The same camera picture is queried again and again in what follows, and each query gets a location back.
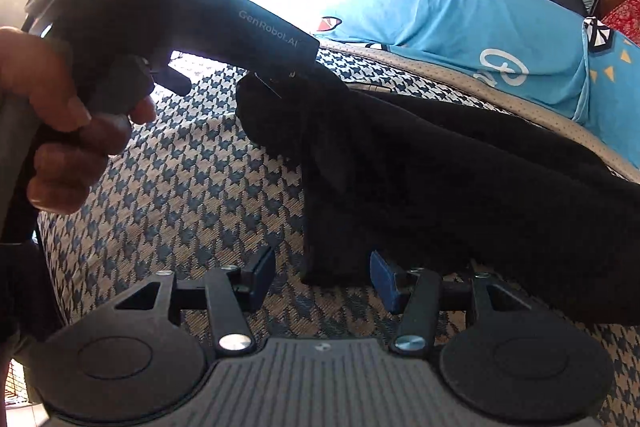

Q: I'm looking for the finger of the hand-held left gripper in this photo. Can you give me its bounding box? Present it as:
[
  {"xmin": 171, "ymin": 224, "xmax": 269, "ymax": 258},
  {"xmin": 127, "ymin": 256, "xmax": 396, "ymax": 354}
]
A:
[{"xmin": 236, "ymin": 63, "xmax": 347, "ymax": 109}]

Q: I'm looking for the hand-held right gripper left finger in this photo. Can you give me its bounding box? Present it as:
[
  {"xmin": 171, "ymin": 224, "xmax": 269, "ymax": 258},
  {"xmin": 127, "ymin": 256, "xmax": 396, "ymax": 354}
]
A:
[{"xmin": 114, "ymin": 246, "xmax": 277, "ymax": 354}]

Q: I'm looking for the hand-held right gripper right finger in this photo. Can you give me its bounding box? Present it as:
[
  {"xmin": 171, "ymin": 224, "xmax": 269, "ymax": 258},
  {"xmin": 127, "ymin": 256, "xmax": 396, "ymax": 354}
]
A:
[{"xmin": 369, "ymin": 250, "xmax": 534, "ymax": 354}]

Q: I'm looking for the black t-shirt with red print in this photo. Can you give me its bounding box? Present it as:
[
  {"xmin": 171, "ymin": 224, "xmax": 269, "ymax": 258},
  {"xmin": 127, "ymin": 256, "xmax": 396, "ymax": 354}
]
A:
[{"xmin": 235, "ymin": 72, "xmax": 640, "ymax": 327}]

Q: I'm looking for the person's left hand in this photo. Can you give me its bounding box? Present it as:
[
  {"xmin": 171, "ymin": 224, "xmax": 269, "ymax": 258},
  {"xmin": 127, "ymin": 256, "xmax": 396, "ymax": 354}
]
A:
[{"xmin": 0, "ymin": 27, "xmax": 158, "ymax": 215}]

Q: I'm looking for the houndstooth mat with beige border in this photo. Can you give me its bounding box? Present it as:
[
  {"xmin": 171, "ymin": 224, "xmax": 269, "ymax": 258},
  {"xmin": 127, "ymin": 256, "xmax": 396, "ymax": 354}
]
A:
[{"xmin": 35, "ymin": 41, "xmax": 640, "ymax": 427}]

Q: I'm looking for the red floral cloth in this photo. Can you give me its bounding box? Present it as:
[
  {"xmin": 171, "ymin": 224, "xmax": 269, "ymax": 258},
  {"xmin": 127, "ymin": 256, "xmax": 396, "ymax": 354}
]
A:
[{"xmin": 600, "ymin": 0, "xmax": 640, "ymax": 45}]

